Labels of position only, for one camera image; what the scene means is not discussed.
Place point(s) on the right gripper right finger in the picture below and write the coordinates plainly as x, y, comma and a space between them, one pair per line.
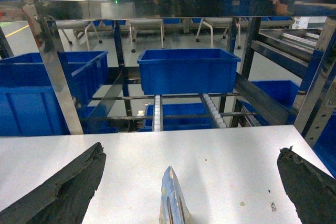
311, 190

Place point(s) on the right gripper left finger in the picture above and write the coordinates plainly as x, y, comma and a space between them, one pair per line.
65, 196

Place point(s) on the flower gift bag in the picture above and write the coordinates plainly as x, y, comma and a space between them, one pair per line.
173, 207

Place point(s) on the blue bin under table left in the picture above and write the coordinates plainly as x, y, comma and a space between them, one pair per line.
29, 106

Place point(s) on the blue bin on lower rack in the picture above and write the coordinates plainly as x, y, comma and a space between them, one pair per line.
184, 71

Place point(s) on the steel front rail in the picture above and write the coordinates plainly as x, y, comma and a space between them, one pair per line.
138, 9

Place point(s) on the steel rack post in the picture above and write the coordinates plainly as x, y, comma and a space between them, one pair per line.
49, 44

